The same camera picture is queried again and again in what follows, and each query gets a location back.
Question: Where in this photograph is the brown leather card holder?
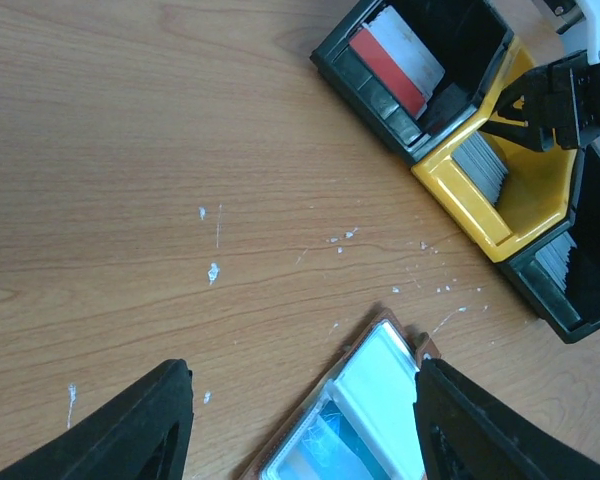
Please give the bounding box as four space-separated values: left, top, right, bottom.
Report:
241 309 440 479

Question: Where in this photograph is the black bin right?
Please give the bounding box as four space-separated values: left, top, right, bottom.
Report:
497 144 600 344

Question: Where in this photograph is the yellow bin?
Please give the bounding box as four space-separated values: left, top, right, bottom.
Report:
411 36 577 263

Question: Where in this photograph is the white card stack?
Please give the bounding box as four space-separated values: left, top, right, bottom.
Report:
363 6 445 102

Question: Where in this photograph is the red card stack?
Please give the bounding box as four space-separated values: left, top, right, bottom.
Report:
349 28 426 118

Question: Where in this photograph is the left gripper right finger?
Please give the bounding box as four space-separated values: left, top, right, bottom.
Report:
414 359 600 479

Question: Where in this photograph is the blue card stack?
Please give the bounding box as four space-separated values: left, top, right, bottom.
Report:
535 231 576 292

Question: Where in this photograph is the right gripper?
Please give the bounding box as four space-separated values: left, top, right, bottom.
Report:
480 51 600 152

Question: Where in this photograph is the black bin left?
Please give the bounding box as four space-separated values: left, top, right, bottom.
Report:
310 1 513 166

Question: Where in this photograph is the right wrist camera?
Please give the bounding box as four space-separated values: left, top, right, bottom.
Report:
544 0 600 65

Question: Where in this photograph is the dark grey card stack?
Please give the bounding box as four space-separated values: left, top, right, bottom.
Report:
452 131 508 206

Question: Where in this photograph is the black bin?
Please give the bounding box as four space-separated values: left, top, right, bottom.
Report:
497 144 600 344
310 1 513 166

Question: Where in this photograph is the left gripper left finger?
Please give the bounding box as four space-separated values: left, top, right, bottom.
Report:
0 359 194 479

